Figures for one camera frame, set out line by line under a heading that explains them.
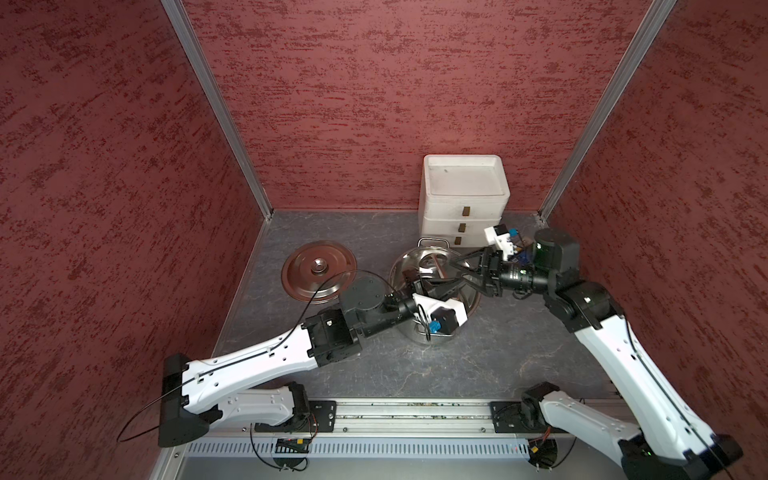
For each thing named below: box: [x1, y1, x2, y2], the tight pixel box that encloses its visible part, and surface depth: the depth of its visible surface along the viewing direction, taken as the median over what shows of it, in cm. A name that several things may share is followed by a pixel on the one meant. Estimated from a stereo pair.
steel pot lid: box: [281, 240, 358, 304], surface depth 105 cm
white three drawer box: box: [418, 155, 511, 248], surface depth 100 cm
